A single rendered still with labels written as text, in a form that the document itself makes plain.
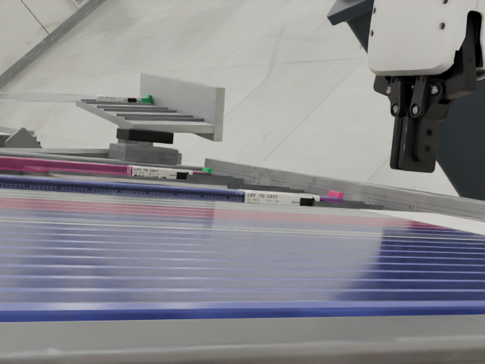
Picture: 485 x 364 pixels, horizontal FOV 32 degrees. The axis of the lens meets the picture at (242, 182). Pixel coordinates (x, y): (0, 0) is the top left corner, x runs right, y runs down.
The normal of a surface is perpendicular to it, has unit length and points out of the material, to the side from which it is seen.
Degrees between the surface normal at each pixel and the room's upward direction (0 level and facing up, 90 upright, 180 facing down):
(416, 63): 53
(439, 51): 48
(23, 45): 90
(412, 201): 44
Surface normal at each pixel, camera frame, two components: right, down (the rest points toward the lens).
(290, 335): 0.10, -0.99
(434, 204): -0.88, -0.06
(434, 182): -0.57, -0.73
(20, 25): 0.47, 0.09
